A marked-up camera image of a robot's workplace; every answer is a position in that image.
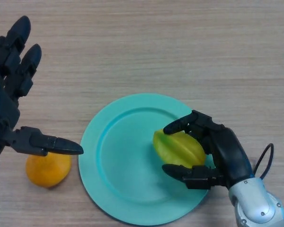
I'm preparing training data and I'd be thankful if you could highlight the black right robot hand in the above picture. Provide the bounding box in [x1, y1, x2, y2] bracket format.
[161, 110, 255, 190]

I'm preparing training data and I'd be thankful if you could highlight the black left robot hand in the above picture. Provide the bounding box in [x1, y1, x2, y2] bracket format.
[0, 16, 84, 159]

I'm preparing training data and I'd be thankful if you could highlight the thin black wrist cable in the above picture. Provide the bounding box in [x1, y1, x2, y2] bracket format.
[253, 143, 275, 180]

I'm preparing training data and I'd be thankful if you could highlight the teal round plate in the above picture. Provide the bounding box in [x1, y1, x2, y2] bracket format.
[78, 93, 216, 226]

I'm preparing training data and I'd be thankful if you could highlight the orange yellow pear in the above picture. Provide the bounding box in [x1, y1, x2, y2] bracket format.
[25, 152, 72, 188]

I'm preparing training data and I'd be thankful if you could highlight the yellow green starfruit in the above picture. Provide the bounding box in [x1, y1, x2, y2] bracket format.
[152, 128, 207, 167]

